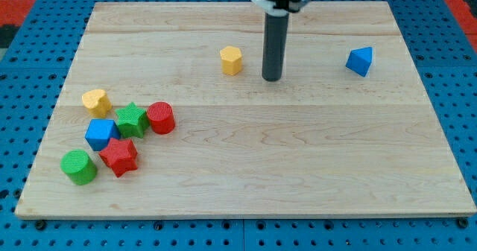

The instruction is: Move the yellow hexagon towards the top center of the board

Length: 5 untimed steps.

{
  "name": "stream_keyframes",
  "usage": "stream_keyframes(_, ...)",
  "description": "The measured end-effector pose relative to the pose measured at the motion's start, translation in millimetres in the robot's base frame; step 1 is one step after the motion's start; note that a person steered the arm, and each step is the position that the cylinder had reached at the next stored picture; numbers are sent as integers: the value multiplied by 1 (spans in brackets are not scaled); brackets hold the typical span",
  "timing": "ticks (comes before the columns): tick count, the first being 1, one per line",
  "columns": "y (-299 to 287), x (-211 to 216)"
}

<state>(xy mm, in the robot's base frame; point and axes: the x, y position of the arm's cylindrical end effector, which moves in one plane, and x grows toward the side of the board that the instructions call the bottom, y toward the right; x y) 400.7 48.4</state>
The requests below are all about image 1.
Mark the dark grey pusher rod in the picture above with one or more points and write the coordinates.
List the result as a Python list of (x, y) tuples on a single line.
[(275, 33)]

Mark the yellow hexagon block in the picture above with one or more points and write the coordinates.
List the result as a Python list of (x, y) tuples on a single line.
[(231, 60)]

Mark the wooden board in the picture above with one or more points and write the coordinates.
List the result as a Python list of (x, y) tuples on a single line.
[(322, 142)]

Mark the blue triangle block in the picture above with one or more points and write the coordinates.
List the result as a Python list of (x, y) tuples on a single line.
[(360, 60)]

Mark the red cylinder block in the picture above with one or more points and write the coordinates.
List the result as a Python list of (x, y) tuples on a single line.
[(161, 117)]

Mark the green star block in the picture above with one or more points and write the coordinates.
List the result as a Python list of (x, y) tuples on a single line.
[(132, 121)]

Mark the yellow heart block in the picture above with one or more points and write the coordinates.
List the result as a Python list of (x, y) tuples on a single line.
[(96, 102)]

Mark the red star block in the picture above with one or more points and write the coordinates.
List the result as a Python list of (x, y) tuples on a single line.
[(120, 156)]

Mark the blue cube block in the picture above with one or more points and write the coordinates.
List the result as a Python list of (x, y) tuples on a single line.
[(99, 132)]

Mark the green cylinder block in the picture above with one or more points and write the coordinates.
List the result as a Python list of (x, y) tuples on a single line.
[(78, 167)]

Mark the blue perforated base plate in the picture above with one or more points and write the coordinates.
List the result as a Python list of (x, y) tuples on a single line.
[(36, 64)]

